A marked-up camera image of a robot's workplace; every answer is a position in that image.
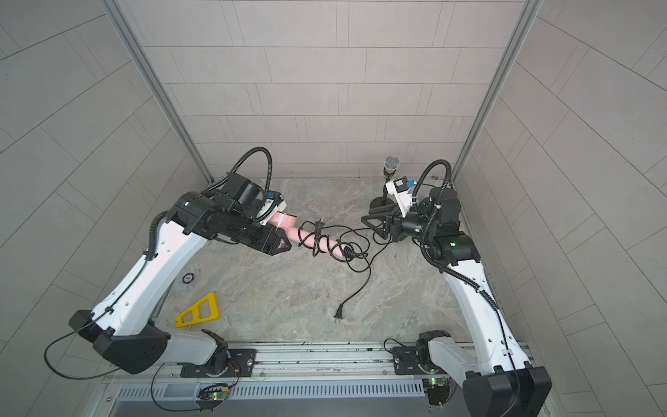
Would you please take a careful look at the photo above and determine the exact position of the yellow triangular plastic piece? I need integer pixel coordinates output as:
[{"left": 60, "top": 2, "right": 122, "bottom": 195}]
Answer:
[{"left": 175, "top": 292, "right": 221, "bottom": 328}]

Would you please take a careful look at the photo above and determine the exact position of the left circuit board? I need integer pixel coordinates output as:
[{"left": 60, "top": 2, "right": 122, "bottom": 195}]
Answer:
[{"left": 197, "top": 383, "right": 231, "bottom": 402}]

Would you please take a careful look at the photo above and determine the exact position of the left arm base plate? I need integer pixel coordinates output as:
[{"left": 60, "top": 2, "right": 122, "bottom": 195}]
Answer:
[{"left": 180, "top": 349, "right": 257, "bottom": 379}]

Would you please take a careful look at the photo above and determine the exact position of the pink dryer black cord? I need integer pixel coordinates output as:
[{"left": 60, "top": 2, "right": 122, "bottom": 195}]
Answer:
[{"left": 296, "top": 218, "right": 376, "bottom": 275}]

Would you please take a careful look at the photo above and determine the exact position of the right circuit board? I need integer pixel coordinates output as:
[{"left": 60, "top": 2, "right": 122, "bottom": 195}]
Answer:
[{"left": 422, "top": 378, "right": 452, "bottom": 407}]

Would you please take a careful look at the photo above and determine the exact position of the circuit board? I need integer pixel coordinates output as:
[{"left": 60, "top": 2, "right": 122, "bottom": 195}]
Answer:
[
  {"left": 422, "top": 378, "right": 452, "bottom": 407},
  {"left": 197, "top": 383, "right": 231, "bottom": 402}
]

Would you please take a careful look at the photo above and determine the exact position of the microphone on black stand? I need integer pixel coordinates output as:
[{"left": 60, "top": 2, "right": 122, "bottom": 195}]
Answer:
[{"left": 369, "top": 156, "right": 400, "bottom": 211}]

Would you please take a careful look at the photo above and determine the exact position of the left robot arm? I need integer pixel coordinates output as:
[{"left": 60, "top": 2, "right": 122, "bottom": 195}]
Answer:
[{"left": 69, "top": 174, "right": 291, "bottom": 376}]

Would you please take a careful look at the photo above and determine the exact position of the green dryer cord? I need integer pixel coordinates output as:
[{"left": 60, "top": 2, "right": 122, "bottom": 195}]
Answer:
[
  {"left": 332, "top": 244, "right": 392, "bottom": 321},
  {"left": 343, "top": 223, "right": 397, "bottom": 262}
]

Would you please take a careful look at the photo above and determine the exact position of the pink hair dryer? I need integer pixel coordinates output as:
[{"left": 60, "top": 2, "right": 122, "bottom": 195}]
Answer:
[{"left": 269, "top": 212, "right": 354, "bottom": 262}]

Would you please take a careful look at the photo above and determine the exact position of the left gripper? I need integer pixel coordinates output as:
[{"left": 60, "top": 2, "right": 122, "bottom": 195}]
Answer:
[{"left": 226, "top": 210, "right": 297, "bottom": 253}]

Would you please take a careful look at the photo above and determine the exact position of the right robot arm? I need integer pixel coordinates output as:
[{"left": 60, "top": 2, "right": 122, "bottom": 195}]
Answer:
[{"left": 362, "top": 181, "right": 552, "bottom": 416}]

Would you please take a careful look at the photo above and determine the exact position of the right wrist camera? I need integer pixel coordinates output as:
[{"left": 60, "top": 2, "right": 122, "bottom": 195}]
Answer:
[{"left": 385, "top": 177, "right": 416, "bottom": 218}]

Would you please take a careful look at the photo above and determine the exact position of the aluminium rail frame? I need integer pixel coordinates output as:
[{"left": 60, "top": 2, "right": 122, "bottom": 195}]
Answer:
[{"left": 101, "top": 341, "right": 540, "bottom": 387}]

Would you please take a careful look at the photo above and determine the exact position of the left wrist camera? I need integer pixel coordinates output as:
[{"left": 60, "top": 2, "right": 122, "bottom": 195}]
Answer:
[{"left": 257, "top": 191, "right": 287, "bottom": 222}]

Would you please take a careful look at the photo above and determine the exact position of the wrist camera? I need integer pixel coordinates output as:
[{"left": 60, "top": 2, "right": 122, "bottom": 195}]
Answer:
[
  {"left": 257, "top": 191, "right": 287, "bottom": 222},
  {"left": 385, "top": 177, "right": 416, "bottom": 218}
]

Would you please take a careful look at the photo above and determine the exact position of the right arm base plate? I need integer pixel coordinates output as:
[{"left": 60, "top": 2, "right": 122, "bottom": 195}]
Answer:
[{"left": 386, "top": 346, "right": 465, "bottom": 378}]

